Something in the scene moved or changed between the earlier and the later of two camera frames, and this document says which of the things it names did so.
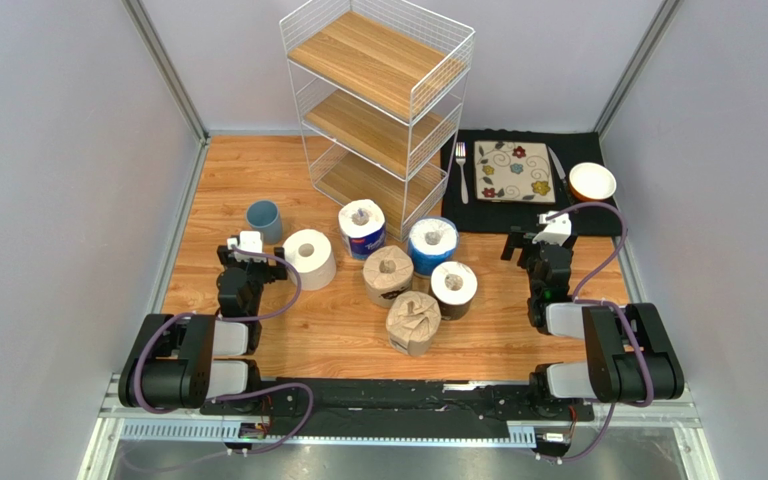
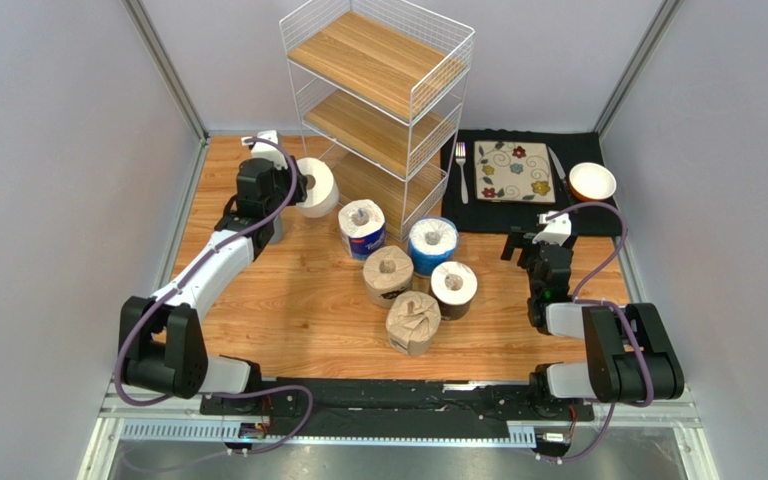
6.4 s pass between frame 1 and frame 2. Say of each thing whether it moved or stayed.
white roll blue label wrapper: stayed
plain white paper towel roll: moved
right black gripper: stayed
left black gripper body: moved
